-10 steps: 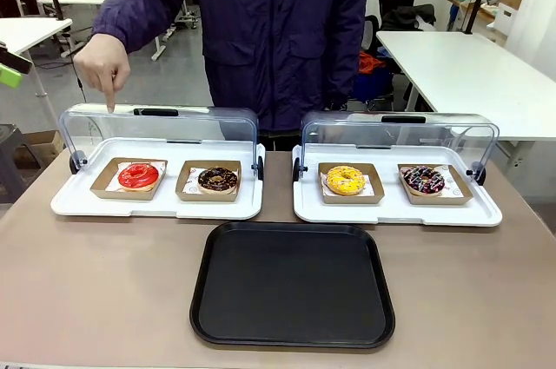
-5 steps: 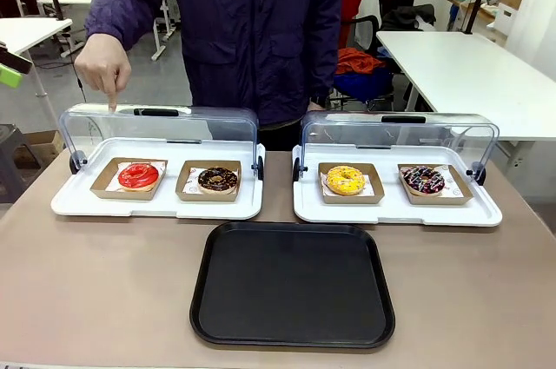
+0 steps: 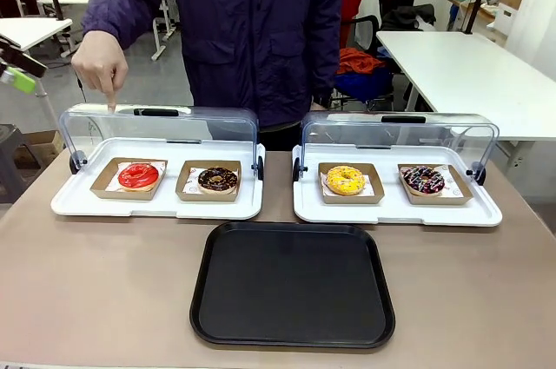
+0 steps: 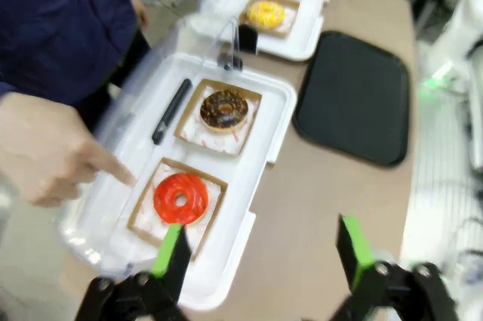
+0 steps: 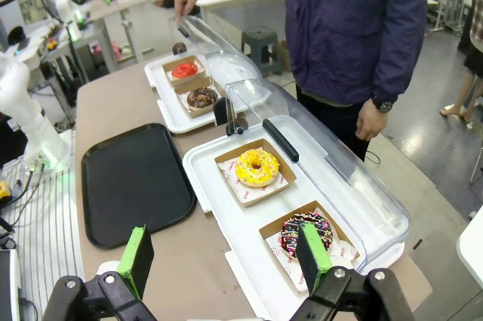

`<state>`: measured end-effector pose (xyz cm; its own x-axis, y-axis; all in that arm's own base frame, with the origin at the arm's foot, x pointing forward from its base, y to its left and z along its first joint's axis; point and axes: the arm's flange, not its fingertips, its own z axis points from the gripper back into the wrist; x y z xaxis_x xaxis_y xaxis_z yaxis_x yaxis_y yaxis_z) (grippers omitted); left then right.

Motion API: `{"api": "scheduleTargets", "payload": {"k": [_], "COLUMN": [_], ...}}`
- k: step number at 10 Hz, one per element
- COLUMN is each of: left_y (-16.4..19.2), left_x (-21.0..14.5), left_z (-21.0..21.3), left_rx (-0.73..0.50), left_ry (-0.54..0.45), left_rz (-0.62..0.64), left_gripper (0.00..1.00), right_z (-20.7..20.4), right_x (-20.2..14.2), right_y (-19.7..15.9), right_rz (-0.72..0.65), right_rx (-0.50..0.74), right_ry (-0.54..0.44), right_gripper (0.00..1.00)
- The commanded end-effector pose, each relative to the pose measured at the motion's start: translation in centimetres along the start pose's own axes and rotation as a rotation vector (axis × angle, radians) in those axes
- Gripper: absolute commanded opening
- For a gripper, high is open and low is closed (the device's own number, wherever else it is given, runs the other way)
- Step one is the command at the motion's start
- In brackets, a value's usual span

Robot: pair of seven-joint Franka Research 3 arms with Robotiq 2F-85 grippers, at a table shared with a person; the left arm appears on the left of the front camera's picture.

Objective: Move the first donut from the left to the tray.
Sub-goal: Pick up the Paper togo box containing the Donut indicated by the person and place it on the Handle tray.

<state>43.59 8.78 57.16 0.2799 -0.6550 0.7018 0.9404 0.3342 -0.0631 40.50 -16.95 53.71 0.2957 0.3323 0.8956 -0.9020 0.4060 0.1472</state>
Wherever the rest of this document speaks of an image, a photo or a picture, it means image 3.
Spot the person's right forearm purple sleeve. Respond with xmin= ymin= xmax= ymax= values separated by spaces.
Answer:
xmin=81 ymin=0 xmax=151 ymax=51

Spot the brown cardboard donut tray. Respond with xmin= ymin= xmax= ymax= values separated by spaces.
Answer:
xmin=397 ymin=163 xmax=475 ymax=207
xmin=317 ymin=161 xmax=386 ymax=206
xmin=175 ymin=159 xmax=243 ymax=203
xmin=89 ymin=157 xmax=169 ymax=201

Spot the red glazed donut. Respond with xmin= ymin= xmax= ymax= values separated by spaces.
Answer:
xmin=117 ymin=162 xmax=161 ymax=193

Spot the white display tray base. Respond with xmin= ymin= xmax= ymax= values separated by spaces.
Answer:
xmin=50 ymin=136 xmax=267 ymax=221
xmin=291 ymin=142 xmax=504 ymax=228

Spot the chocolate sprinkled donut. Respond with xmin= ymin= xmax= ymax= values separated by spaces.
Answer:
xmin=196 ymin=166 xmax=240 ymax=195
xmin=401 ymin=165 xmax=446 ymax=197

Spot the yellow sprinkled donut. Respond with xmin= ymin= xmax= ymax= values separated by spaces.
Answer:
xmin=326 ymin=164 xmax=367 ymax=196

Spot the black plastic serving tray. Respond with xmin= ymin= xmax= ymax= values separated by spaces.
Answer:
xmin=189 ymin=221 xmax=397 ymax=350

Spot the person's right hand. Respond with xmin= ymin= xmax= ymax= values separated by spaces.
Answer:
xmin=71 ymin=31 xmax=129 ymax=115

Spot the small white desk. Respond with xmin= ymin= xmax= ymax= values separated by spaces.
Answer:
xmin=0 ymin=16 xmax=74 ymax=52

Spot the grey metal stool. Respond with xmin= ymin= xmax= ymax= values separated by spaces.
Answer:
xmin=0 ymin=123 xmax=28 ymax=205

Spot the white paper liner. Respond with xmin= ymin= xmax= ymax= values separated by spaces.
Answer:
xmin=320 ymin=170 xmax=371 ymax=194
xmin=400 ymin=166 xmax=462 ymax=197
xmin=188 ymin=165 xmax=241 ymax=195
xmin=105 ymin=160 xmax=167 ymax=193

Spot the person's purple jacket torso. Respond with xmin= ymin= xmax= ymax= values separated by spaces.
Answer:
xmin=97 ymin=0 xmax=345 ymax=128

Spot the orange cloth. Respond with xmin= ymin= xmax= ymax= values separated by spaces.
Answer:
xmin=337 ymin=47 xmax=387 ymax=76

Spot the blue bag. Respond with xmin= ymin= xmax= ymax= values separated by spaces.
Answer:
xmin=333 ymin=65 xmax=393 ymax=96

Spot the black office chair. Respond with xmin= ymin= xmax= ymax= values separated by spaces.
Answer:
xmin=334 ymin=15 xmax=397 ymax=110

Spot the black jacket heap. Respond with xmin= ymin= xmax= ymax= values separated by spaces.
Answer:
xmin=381 ymin=3 xmax=437 ymax=33

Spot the large white table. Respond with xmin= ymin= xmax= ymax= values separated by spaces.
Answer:
xmin=375 ymin=30 xmax=556 ymax=143

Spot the white storage box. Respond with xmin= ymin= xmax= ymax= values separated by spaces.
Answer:
xmin=486 ymin=2 xmax=520 ymax=34

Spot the white table leg frame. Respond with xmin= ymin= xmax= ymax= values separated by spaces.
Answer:
xmin=149 ymin=0 xmax=180 ymax=62

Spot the clear lid with black handle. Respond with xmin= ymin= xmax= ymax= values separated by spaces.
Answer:
xmin=58 ymin=103 xmax=265 ymax=181
xmin=292 ymin=110 xmax=500 ymax=187

